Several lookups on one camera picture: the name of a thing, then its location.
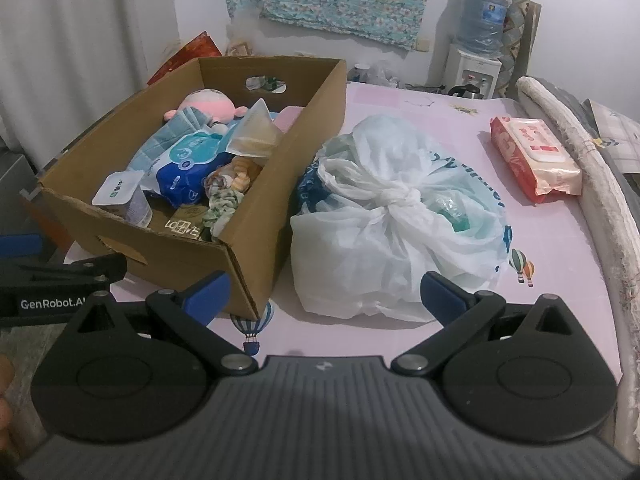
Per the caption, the grey dog-print blanket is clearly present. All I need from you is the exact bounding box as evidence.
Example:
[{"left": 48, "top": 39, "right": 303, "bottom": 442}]
[{"left": 537, "top": 77, "right": 640, "bottom": 241}]

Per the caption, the red foil bag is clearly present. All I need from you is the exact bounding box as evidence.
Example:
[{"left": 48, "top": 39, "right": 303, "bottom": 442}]
[{"left": 146, "top": 31, "right": 223, "bottom": 86}]

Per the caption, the white quilted roll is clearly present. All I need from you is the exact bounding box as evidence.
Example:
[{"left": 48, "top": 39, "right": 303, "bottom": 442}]
[{"left": 515, "top": 76, "right": 640, "bottom": 441}]

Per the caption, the blue microfiber cloth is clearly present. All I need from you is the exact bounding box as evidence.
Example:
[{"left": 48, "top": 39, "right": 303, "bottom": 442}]
[{"left": 125, "top": 107, "right": 211, "bottom": 173}]

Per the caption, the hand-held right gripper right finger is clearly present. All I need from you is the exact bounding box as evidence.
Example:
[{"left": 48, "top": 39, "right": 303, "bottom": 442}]
[{"left": 391, "top": 270, "right": 571, "bottom": 377}]

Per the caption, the person's left hand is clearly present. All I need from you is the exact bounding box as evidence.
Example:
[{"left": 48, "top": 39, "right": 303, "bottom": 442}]
[{"left": 0, "top": 356, "right": 15, "bottom": 443}]

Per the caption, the white plastic bag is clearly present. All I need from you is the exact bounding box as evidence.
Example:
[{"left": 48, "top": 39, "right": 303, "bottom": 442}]
[{"left": 290, "top": 114, "right": 513, "bottom": 323}]

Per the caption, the red wet wipes pack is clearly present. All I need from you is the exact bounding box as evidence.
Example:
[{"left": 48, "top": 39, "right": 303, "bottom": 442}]
[{"left": 489, "top": 115, "right": 583, "bottom": 206}]

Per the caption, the clear yellowish packet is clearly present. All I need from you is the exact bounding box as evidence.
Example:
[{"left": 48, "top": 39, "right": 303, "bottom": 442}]
[{"left": 225, "top": 97, "right": 281, "bottom": 158}]

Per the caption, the blue water jug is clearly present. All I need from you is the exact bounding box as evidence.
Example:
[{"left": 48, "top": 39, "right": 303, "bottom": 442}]
[{"left": 457, "top": 0, "right": 511, "bottom": 58}]

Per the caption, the brown cardboard box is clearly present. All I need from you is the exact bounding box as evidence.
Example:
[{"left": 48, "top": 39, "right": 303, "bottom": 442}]
[{"left": 37, "top": 55, "right": 348, "bottom": 321}]

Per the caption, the white water dispenser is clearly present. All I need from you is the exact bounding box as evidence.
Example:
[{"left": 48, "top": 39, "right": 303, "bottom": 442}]
[{"left": 442, "top": 42, "right": 503, "bottom": 101}]

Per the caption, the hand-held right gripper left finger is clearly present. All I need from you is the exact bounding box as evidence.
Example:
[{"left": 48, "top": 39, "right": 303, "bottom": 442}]
[{"left": 77, "top": 270, "right": 257, "bottom": 377}]

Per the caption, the white plastic cup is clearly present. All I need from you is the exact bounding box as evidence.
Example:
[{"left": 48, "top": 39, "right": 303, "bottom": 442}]
[{"left": 92, "top": 170, "right": 153, "bottom": 228}]

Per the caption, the blue white wipes pack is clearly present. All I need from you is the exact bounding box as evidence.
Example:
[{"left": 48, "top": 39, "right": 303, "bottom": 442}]
[{"left": 142, "top": 130, "right": 241, "bottom": 208}]

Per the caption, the grey cabinet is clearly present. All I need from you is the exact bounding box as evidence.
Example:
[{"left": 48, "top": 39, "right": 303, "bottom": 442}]
[{"left": 0, "top": 150, "right": 41, "bottom": 241}]

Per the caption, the checked pink sheet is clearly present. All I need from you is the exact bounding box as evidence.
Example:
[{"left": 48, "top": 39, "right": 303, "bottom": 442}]
[{"left": 585, "top": 99, "right": 640, "bottom": 176}]

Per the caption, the pink plush toy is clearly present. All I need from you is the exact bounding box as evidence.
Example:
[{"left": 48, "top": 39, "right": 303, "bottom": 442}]
[{"left": 162, "top": 89, "right": 248, "bottom": 128}]

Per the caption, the clear plastic bag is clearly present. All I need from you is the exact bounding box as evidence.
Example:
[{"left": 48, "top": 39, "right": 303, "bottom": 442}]
[{"left": 370, "top": 60, "right": 406, "bottom": 88}]

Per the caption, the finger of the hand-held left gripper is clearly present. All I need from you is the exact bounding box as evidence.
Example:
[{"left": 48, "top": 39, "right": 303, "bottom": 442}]
[{"left": 17, "top": 252, "right": 128, "bottom": 283}]

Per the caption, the gold tissue pack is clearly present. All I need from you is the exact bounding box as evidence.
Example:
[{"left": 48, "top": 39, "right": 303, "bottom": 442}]
[{"left": 165, "top": 205, "right": 216, "bottom": 241}]

